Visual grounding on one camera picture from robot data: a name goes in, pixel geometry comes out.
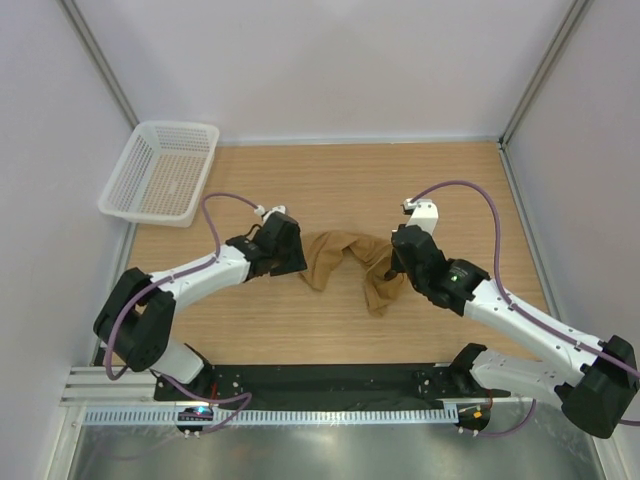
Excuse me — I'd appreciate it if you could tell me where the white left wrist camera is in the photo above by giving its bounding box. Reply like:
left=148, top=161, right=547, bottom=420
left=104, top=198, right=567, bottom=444
left=254, top=205, right=288, bottom=218

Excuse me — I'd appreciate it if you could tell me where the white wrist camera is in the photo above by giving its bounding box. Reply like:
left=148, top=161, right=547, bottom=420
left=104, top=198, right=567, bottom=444
left=254, top=205, right=288, bottom=218
left=402, top=198, right=439, bottom=235

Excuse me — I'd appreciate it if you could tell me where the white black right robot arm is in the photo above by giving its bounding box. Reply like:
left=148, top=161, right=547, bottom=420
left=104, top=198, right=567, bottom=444
left=391, top=225, right=639, bottom=439

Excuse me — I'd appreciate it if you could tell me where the aluminium frame rail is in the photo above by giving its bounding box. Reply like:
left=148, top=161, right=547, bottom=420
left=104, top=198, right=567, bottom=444
left=59, top=365, right=161, bottom=409

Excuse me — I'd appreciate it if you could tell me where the slotted grey cable duct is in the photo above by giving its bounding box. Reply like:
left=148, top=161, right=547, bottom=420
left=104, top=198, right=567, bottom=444
left=83, top=404, right=459, bottom=428

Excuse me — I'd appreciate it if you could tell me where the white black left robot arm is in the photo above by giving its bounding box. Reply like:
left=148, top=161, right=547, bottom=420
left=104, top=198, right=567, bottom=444
left=93, top=207, right=307, bottom=401

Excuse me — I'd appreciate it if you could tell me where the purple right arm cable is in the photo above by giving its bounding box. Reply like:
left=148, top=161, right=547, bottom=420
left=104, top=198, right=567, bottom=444
left=409, top=179, right=640, bottom=436

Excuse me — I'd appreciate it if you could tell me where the white perforated plastic basket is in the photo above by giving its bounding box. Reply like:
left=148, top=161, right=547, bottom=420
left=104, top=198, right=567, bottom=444
left=98, top=120, right=220, bottom=228

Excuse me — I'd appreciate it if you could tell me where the tan ribbed tank top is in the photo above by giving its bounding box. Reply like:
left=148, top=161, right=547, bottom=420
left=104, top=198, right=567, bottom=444
left=300, top=230, right=408, bottom=318

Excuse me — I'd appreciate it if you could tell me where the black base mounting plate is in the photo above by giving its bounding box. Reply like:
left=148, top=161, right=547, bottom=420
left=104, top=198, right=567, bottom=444
left=186, top=363, right=510, bottom=412

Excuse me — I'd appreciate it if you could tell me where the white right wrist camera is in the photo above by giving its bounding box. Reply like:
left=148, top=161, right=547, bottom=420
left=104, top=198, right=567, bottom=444
left=402, top=198, right=439, bottom=235

